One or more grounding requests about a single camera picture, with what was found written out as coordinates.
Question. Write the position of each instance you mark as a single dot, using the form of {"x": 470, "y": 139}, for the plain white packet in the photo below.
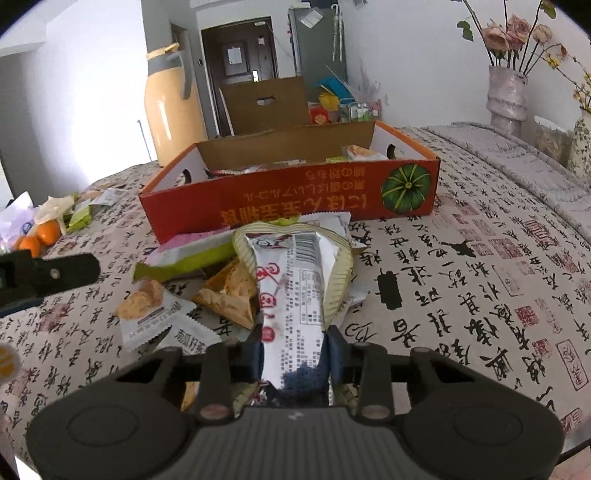
{"x": 334, "y": 224}

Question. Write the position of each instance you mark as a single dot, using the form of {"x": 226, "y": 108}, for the grey quilted cloth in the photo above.
{"x": 508, "y": 161}

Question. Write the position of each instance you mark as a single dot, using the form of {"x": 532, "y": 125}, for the red gift box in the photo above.
{"x": 319, "y": 115}

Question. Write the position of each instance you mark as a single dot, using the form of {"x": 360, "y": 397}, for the cream wavy-edge snack packet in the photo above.
{"x": 339, "y": 272}

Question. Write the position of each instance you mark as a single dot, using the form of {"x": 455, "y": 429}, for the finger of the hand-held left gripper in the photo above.
{"x": 69, "y": 272}

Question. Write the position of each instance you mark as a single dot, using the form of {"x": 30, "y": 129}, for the dried pink roses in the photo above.
{"x": 503, "y": 37}

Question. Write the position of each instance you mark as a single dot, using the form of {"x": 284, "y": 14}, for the yellow bag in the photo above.
{"x": 328, "y": 100}

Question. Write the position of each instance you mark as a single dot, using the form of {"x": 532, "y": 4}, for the orange cardboard box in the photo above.
{"x": 286, "y": 194}

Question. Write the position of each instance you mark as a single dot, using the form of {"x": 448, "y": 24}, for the grey refrigerator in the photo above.
{"x": 316, "y": 46}

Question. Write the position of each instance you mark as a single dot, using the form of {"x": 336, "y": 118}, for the dark brown door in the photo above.
{"x": 240, "y": 50}

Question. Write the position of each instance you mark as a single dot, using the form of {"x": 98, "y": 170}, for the white umbrella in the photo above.
{"x": 338, "y": 32}

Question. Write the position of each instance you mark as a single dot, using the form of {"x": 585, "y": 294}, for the orange biscuit packet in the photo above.
{"x": 228, "y": 290}

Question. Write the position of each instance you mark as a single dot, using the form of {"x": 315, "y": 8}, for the orange white snack packet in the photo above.
{"x": 364, "y": 152}

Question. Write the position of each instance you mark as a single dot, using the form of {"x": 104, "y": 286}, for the yellow thermos jug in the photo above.
{"x": 173, "y": 110}

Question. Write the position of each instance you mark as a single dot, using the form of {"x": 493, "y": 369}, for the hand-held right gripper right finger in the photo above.
{"x": 334, "y": 355}

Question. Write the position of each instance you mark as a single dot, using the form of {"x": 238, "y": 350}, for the red silver snack packet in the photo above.
{"x": 249, "y": 170}

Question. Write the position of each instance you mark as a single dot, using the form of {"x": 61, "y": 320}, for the white door notice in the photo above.
{"x": 233, "y": 55}

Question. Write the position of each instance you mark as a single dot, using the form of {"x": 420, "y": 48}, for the glass jar white lid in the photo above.
{"x": 551, "y": 136}

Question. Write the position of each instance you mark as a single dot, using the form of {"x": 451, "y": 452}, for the cream crumpled paper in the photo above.
{"x": 54, "y": 208}

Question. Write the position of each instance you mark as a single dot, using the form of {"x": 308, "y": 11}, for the white biscuit snack packet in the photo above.
{"x": 147, "y": 314}

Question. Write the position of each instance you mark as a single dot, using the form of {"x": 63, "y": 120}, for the white red-print snack packet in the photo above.
{"x": 291, "y": 304}

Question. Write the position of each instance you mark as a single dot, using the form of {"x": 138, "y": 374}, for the lilac plastic bag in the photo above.
{"x": 14, "y": 217}

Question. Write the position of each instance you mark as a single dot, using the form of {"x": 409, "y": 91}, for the mottled green vase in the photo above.
{"x": 582, "y": 152}

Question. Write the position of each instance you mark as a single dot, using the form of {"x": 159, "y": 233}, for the pink textured vase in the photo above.
{"x": 507, "y": 99}

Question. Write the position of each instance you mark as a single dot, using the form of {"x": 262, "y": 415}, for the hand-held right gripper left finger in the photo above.
{"x": 255, "y": 353}

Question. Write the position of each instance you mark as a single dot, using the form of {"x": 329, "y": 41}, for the blue bag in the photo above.
{"x": 332, "y": 86}

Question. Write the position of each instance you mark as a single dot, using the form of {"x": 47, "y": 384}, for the pink green snack packet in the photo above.
{"x": 194, "y": 254}

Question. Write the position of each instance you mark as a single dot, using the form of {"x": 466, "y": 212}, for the white grey-print snack packet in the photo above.
{"x": 110, "y": 196}

